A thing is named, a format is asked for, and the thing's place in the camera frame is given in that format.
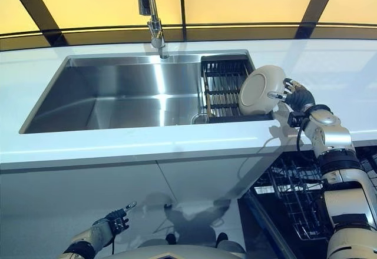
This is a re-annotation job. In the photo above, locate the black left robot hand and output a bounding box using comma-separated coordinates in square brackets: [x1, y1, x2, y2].
[105, 201, 138, 237]

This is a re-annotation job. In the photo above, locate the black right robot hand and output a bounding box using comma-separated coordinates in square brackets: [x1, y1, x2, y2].
[267, 78, 316, 113]

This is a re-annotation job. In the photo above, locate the beige round plate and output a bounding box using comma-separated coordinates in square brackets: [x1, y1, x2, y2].
[238, 64, 288, 117]

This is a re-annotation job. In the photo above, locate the dark wire dishwasher rack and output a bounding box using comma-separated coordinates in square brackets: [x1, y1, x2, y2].
[254, 147, 377, 241]

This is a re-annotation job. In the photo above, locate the wide white cabinet door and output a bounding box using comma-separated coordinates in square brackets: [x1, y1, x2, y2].
[0, 160, 177, 207]

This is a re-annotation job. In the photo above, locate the grey robot torso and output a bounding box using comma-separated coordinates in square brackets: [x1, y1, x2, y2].
[100, 243, 247, 259]

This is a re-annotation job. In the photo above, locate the black sink drying rack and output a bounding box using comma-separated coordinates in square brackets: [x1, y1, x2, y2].
[200, 54, 275, 124]

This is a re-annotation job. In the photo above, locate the narrow white cabinet door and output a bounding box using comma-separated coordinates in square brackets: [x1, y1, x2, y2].
[157, 146, 275, 201]

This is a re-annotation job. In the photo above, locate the round steel sink drain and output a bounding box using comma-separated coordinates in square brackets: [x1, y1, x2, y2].
[190, 112, 210, 125]

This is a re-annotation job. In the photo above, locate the grey right robot leg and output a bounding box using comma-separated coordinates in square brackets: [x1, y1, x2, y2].
[216, 231, 246, 253]

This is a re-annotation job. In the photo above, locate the stainless steel sink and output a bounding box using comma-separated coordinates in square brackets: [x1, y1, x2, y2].
[18, 49, 277, 135]

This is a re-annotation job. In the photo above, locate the chrome kitchen faucet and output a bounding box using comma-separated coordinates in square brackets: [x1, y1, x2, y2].
[135, 0, 171, 60]

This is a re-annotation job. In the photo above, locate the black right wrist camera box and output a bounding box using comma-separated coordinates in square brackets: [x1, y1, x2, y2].
[287, 110, 310, 129]

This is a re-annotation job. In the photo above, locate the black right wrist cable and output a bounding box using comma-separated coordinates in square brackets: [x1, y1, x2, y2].
[295, 118, 310, 154]

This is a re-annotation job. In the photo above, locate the dark window frame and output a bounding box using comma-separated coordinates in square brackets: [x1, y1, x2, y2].
[0, 0, 377, 52]

